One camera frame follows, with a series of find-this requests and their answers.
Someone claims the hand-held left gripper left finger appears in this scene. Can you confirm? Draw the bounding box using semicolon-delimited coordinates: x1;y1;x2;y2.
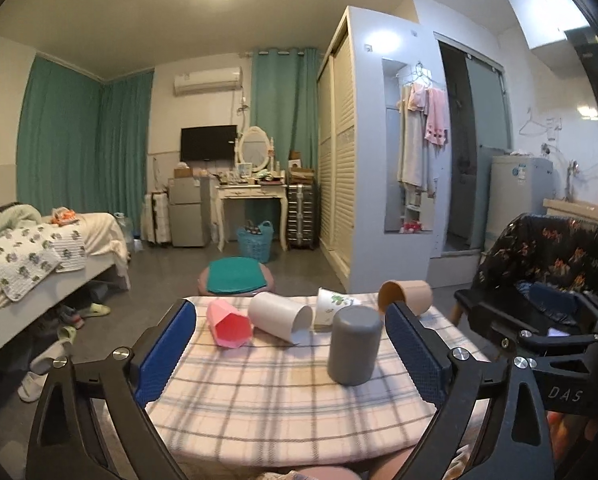
25;297;197;480

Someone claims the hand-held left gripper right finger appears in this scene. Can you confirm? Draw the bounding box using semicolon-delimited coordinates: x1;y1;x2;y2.
385;301;567;480

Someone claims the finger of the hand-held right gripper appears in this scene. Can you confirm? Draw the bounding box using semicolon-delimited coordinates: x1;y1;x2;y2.
469;307;598;363
516;282;598;342

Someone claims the tan cup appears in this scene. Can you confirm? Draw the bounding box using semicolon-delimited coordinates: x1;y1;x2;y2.
378;280;434;317

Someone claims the grey cup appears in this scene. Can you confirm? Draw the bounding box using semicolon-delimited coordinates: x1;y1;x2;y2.
327;305;384;387

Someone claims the pink cup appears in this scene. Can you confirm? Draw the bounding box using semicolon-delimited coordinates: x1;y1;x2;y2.
206;297;254;350

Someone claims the white cup with green print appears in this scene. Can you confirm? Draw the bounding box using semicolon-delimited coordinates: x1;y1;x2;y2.
313;287;362;332

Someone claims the plain white cup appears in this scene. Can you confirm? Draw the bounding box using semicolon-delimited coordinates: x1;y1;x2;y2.
248;292;314;347

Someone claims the person's right hand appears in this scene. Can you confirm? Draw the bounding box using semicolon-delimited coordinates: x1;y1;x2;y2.
548;407;598;467

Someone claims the black floral chair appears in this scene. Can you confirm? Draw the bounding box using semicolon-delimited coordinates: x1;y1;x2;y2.
479;212;598;313

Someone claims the kitchen counter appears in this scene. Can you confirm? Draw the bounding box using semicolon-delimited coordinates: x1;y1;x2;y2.
544;197;598;222

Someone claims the checked tablecloth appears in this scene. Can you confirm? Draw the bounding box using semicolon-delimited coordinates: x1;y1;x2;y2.
144;294;490;467

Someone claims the green seat cushion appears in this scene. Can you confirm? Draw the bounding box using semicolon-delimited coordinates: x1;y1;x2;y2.
207;257;270;292

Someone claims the white washing machine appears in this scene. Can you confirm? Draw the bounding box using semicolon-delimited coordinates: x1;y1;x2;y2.
485;155;554;257

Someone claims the white slipper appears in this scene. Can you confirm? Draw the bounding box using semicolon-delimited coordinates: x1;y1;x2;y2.
19;370;48;403
29;340;72;376

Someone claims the clear water jug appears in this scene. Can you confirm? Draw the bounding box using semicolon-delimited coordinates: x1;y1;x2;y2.
114;212;135;257

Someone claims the bed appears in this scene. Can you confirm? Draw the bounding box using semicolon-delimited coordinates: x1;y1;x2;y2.
0;205;132;367

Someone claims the white suitcase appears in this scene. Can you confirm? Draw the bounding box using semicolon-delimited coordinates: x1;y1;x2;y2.
143;191;172;246

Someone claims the blue laundry basket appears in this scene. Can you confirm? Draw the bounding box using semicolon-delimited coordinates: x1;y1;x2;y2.
237;220;274;264

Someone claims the small silver fridge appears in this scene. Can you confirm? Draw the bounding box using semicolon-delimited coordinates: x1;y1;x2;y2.
169;177;212;248

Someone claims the white quilt with green print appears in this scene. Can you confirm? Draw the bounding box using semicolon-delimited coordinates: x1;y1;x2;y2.
0;222;88;303

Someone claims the white dressing table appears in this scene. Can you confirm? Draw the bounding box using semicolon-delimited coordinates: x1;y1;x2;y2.
215;181;288;252

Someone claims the white wardrobe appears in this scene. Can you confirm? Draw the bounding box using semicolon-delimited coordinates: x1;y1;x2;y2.
316;6;452;294

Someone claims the light green blanket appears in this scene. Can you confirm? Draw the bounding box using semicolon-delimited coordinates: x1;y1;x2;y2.
0;204;42;247

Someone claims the white hanging robe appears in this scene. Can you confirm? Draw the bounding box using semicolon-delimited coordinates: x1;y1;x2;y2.
398;82;430;192

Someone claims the pink hanging towel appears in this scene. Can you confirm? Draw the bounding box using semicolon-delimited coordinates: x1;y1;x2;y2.
425;86;450;147

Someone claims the black television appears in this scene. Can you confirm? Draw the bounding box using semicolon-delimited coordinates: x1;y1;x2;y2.
180;125;238;162

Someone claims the oval vanity mirror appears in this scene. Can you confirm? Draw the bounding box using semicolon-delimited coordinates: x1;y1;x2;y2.
235;126;275;172

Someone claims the wide teal curtain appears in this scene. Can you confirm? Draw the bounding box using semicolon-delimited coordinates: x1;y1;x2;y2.
16;55;155;217

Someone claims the narrow teal curtain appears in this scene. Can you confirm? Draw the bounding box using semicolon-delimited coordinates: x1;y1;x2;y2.
251;48;320;172

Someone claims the white air conditioner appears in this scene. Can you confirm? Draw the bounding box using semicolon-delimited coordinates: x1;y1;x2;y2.
173;66;243;96

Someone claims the wire clothes hanger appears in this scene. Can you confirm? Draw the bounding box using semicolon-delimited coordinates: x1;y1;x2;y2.
519;116;548;137

